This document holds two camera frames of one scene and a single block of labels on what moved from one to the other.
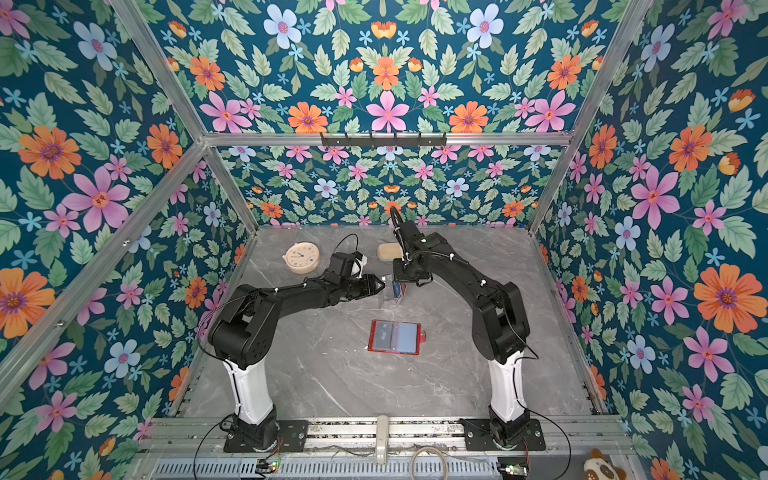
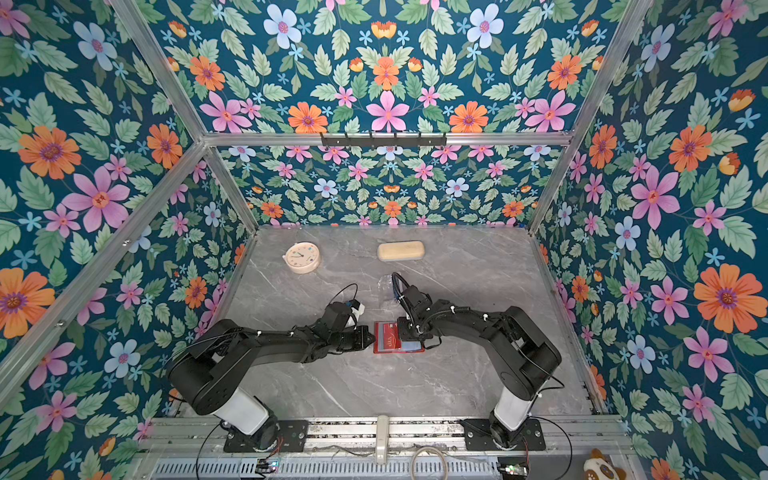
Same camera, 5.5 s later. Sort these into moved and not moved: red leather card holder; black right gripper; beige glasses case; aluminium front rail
Moved: black right gripper
Not moved: beige glasses case; red leather card holder; aluminium front rail
